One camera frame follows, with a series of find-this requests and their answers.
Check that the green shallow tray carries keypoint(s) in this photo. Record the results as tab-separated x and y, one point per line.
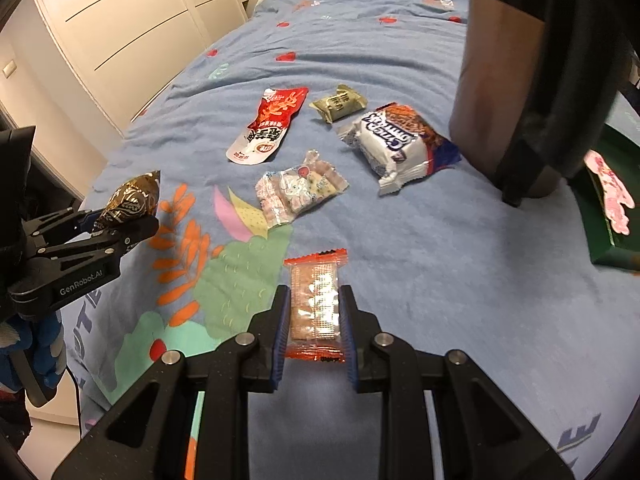
607	248

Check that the olive sesame candy packet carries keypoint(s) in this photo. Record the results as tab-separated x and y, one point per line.
344	102

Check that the clear pink candy packet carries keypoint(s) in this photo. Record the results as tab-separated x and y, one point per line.
285	194

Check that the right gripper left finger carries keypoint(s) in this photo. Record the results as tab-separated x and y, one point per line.
146	434

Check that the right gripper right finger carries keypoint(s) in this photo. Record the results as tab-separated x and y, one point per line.
442	408

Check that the white blue cake packet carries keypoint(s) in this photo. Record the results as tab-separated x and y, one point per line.
399	145

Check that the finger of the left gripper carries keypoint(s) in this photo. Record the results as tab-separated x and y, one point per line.
62	225
86	247

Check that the black steel trash bin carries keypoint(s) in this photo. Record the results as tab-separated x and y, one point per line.
538	78

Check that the blue patterned bedspread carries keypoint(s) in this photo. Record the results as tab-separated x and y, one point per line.
443	263

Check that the white wardrobe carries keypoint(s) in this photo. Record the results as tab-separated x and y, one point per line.
81	71

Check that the brown gold snack packet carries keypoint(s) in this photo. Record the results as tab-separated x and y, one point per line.
134	199

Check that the pink cartoon snack packet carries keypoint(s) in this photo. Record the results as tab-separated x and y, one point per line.
616	198

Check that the red white spicy snack pouch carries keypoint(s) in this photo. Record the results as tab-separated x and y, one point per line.
263	136

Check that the orange wafer biscuit packet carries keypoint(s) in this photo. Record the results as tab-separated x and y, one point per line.
315	331

